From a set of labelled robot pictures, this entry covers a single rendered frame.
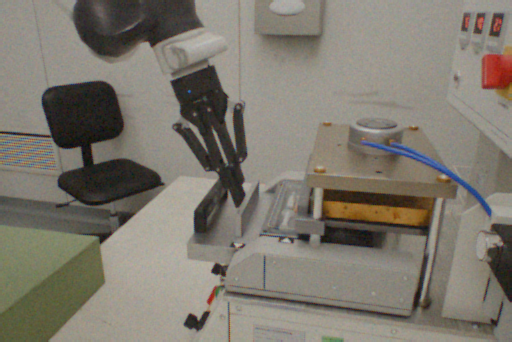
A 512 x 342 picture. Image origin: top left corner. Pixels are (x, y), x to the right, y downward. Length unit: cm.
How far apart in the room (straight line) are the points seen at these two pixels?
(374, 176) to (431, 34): 166
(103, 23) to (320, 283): 46
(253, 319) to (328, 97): 169
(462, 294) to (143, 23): 55
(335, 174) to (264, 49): 171
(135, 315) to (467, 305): 58
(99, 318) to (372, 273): 54
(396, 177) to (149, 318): 55
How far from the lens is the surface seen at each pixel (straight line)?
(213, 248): 65
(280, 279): 59
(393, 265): 58
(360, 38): 216
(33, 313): 83
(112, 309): 92
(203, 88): 66
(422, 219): 61
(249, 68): 225
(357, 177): 55
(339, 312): 60
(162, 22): 66
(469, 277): 61
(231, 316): 64
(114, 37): 64
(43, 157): 304
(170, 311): 89
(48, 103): 237
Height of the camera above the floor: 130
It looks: 22 degrees down
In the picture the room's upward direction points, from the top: straight up
